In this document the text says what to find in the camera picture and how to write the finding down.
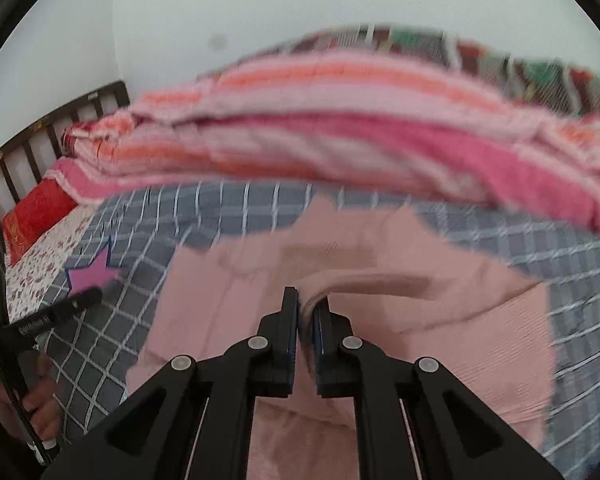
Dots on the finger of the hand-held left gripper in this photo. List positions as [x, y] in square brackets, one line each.
[55, 312]

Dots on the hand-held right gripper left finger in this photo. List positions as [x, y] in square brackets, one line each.
[291, 345]

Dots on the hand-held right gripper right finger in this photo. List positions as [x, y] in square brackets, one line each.
[321, 350]

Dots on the pink knit sweater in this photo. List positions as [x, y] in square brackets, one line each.
[430, 305]

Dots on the person's left hand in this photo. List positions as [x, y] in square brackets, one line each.
[42, 410]

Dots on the white floral bed sheet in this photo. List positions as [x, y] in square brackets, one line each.
[40, 265]

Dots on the red pillow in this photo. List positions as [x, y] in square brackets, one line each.
[32, 215]

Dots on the dark wooden slatted headboard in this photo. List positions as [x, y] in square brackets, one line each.
[45, 142]

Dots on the pink orange striped quilt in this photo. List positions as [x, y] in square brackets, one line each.
[360, 125]

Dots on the grey checked bed sheet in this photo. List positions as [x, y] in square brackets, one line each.
[575, 290]

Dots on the floral patchwork quilt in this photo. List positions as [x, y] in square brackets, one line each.
[485, 62]

